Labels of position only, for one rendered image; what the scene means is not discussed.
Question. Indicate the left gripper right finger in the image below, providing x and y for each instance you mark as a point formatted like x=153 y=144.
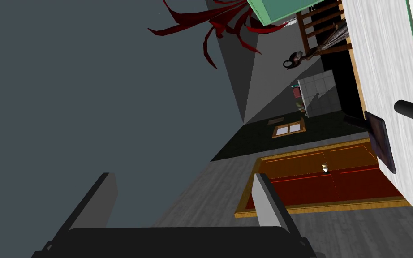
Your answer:
x=265 y=208

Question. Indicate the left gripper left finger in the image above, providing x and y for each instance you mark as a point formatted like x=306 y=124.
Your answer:
x=97 y=204

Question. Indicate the red door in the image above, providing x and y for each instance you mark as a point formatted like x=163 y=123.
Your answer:
x=310 y=186

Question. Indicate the wood-framed window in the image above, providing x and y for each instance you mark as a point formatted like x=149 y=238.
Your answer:
x=289 y=129

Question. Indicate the white tiled cabinet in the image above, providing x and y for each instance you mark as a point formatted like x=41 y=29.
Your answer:
x=321 y=95

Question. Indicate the dark flat panel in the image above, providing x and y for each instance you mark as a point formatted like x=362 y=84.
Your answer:
x=380 y=139

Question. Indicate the dark brown ornament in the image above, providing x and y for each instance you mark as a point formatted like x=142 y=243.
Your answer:
x=294 y=59

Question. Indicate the white wooden door leaf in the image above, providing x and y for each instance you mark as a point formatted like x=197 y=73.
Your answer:
x=382 y=64

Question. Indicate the wooden ladder shelf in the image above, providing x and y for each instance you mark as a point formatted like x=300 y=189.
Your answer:
x=308 y=25

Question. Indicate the red-leaved plant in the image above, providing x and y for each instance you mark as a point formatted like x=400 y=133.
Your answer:
x=224 y=18

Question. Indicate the green box planter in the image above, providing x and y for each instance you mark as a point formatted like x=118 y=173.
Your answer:
x=281 y=9

